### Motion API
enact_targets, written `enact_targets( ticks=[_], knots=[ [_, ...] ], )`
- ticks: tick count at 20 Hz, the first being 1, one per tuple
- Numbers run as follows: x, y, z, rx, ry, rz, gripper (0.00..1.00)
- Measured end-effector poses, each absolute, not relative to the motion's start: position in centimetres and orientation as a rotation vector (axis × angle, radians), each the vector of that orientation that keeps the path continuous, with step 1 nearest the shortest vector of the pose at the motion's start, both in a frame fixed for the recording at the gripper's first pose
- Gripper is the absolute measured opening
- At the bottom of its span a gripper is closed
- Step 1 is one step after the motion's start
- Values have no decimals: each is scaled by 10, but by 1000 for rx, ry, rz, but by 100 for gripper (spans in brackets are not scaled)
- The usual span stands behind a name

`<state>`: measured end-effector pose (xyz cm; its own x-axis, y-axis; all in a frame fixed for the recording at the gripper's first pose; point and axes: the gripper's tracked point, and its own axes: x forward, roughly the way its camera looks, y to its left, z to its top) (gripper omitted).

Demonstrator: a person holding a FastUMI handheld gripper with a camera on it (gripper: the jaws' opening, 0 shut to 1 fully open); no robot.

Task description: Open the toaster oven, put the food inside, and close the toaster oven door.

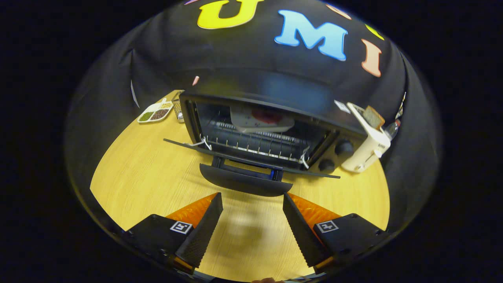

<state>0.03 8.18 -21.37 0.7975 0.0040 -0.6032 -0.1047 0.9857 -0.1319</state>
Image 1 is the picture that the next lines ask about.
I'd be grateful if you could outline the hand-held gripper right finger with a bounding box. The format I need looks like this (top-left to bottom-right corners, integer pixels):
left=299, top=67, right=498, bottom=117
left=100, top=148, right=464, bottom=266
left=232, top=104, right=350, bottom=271
left=283, top=193, right=389, bottom=274

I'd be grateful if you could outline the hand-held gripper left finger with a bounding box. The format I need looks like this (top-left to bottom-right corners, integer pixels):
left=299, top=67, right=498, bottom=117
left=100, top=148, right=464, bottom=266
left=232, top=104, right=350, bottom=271
left=124, top=192, right=224, bottom=274

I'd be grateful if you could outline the black toaster oven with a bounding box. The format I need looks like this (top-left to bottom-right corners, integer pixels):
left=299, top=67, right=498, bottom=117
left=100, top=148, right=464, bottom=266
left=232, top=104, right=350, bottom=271
left=163, top=71, right=368, bottom=197

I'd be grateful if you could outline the white square plate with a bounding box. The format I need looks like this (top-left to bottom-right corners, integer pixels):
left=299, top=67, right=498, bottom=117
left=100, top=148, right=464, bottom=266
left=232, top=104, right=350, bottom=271
left=229, top=104, right=295, bottom=133

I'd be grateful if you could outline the pink ham slice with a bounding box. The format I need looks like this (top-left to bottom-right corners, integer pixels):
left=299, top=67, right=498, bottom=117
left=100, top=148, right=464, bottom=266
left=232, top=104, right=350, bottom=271
left=251, top=109, right=283, bottom=124

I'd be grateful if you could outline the white toaster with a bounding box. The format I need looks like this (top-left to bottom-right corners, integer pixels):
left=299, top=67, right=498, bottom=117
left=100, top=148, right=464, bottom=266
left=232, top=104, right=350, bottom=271
left=341, top=102, right=391, bottom=173

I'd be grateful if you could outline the white divided dish of beans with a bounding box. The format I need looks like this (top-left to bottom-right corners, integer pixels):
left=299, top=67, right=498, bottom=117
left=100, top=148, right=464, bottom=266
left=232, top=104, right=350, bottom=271
left=137, top=101, right=174, bottom=124

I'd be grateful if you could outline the brown bread slice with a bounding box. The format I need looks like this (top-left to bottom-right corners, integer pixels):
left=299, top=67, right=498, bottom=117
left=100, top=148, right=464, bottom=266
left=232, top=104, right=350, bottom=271
left=362, top=105, right=386, bottom=130

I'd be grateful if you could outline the clear bottle with red label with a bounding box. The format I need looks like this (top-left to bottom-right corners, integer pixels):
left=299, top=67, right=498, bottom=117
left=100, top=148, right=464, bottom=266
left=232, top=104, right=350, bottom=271
left=385, top=119, right=401, bottom=140

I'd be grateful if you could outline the wire mesh basket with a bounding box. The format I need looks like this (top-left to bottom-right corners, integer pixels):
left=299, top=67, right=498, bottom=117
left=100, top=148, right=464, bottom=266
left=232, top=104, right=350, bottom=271
left=172, top=92, right=185, bottom=123

